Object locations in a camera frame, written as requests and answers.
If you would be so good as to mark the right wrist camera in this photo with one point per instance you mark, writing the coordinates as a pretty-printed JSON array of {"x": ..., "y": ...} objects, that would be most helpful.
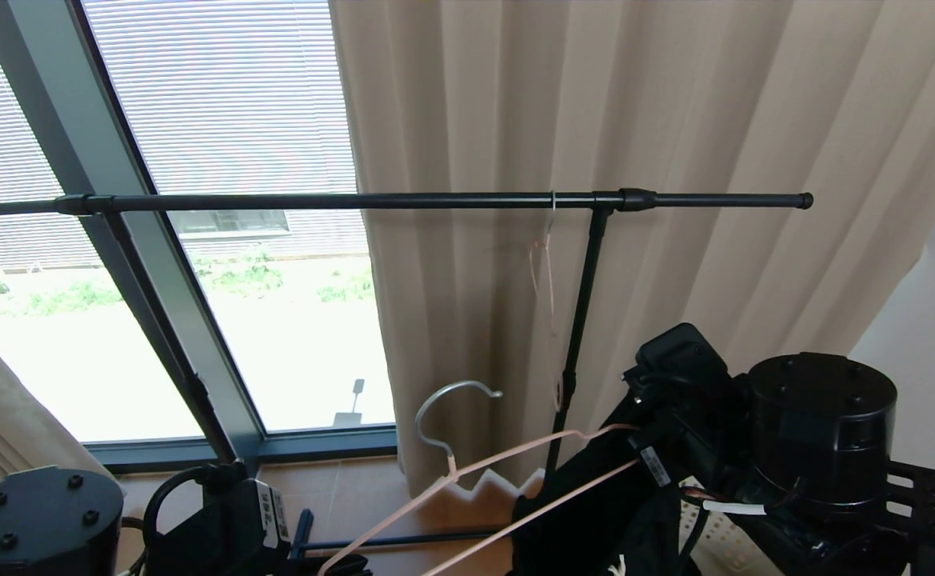
[{"x": 675, "y": 352}]

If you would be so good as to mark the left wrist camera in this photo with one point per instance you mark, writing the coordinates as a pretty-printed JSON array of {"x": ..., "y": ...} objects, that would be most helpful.
[{"x": 227, "y": 528}]

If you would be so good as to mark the black clothes rack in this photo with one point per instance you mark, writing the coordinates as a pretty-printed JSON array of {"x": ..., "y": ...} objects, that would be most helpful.
[{"x": 275, "y": 200}]

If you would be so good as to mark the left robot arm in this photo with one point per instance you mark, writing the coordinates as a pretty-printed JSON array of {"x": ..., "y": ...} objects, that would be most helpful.
[{"x": 35, "y": 520}]

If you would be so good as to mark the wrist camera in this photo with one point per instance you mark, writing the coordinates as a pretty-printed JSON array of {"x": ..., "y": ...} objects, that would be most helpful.
[
  {"x": 675, "y": 352},
  {"x": 227, "y": 528}
]

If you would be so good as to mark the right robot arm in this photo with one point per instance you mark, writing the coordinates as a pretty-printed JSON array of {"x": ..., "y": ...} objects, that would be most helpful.
[{"x": 819, "y": 432}]

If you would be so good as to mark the black garment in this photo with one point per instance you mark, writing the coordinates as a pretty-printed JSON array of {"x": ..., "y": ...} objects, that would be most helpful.
[{"x": 579, "y": 512}]

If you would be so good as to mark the pink clothes hanger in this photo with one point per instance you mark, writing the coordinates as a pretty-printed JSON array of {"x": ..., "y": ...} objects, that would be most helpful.
[
  {"x": 552, "y": 228},
  {"x": 451, "y": 468}
]

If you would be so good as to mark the window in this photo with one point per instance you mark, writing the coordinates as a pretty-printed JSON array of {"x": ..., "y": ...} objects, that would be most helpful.
[{"x": 59, "y": 96}]

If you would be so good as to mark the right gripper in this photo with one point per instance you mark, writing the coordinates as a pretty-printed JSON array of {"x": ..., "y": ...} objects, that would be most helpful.
[{"x": 691, "y": 456}]

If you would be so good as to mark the white laundry basket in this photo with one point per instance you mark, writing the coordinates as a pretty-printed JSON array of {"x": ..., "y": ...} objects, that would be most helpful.
[{"x": 723, "y": 544}]

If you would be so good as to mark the beige curtain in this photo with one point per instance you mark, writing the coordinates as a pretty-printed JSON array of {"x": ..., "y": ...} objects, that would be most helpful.
[
  {"x": 3, "y": 416},
  {"x": 715, "y": 96}
]

